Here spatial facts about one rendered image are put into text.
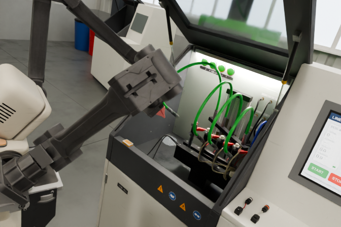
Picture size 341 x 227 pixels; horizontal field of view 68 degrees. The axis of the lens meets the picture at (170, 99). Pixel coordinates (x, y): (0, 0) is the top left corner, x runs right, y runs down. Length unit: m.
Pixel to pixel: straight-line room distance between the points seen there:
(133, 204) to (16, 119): 0.84
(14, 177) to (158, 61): 0.45
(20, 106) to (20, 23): 6.82
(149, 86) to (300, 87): 0.83
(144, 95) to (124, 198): 1.09
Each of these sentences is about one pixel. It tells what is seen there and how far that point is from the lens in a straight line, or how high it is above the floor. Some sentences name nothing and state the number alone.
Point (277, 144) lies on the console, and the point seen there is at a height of 1.21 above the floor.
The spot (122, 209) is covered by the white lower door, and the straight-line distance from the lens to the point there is 1.54.
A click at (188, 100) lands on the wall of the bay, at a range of 1.67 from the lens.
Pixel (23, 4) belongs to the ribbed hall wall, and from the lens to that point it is 7.53.
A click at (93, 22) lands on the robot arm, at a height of 1.53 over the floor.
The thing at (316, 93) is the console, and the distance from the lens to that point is 1.17.
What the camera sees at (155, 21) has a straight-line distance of 4.05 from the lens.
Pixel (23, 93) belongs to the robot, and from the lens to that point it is 0.78.
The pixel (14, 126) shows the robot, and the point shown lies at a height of 1.27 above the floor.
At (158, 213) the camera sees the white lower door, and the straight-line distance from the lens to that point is 1.33.
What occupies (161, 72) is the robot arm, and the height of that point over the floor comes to 1.54.
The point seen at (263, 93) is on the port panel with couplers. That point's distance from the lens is 1.43.
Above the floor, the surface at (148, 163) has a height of 0.95.
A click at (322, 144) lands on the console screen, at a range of 1.16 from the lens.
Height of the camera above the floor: 1.66
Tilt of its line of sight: 20 degrees down
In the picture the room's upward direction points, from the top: 13 degrees clockwise
